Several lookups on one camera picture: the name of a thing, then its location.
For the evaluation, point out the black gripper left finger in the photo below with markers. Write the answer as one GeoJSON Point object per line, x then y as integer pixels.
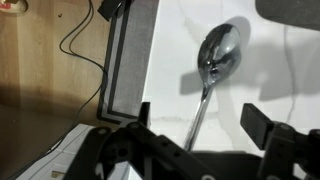
{"type": "Point", "coordinates": [133, 150]}

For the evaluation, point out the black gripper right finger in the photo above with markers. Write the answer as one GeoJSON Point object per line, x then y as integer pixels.
{"type": "Point", "coordinates": [286, 153]}

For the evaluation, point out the silver spoon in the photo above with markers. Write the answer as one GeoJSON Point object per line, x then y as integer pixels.
{"type": "Point", "coordinates": [218, 53]}

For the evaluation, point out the gray floor mat black border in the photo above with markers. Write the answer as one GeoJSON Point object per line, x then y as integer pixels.
{"type": "Point", "coordinates": [131, 60]}

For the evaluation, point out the stainless steel sink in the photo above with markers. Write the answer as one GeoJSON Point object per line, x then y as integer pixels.
{"type": "Point", "coordinates": [290, 13]}

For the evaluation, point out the small black floor box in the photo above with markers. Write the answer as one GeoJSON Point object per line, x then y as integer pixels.
{"type": "Point", "coordinates": [111, 8]}

